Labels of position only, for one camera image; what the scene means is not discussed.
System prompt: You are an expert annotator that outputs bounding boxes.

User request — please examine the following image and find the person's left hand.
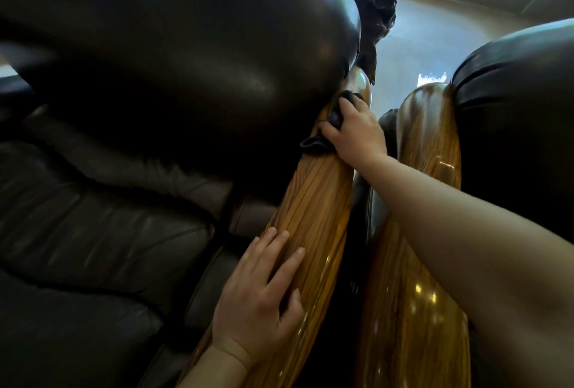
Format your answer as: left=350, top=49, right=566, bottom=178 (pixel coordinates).
left=212, top=227, right=306, bottom=370

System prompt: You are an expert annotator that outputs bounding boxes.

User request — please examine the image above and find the person's right hand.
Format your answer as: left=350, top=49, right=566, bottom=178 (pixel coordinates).
left=319, top=97, right=389, bottom=172

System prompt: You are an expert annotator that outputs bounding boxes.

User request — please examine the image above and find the dark cleaning cloth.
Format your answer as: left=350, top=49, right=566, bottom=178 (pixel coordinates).
left=300, top=91, right=365, bottom=153

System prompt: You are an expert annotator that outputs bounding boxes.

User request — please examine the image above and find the person's right forearm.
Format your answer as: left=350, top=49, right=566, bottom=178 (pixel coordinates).
left=352, top=153, right=574, bottom=388

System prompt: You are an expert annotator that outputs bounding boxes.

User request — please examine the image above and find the person's left forearm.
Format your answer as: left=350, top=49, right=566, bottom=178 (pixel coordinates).
left=177, top=344, right=253, bottom=388

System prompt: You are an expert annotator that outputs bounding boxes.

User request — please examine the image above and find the glossy striped wooden sofa armrest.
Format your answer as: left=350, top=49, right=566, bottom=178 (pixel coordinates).
left=177, top=65, right=374, bottom=388

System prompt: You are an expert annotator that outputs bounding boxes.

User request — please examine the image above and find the glossy striped wooden armchair armrest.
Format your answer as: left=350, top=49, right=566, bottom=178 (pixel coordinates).
left=354, top=83, right=472, bottom=388

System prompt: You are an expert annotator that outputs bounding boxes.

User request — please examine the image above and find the dark brown leather armchair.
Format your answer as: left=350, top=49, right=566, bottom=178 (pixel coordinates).
left=350, top=17, right=574, bottom=388

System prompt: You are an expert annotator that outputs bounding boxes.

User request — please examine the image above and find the dark brown leather sofa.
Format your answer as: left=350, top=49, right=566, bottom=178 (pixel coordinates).
left=0, top=0, right=365, bottom=388

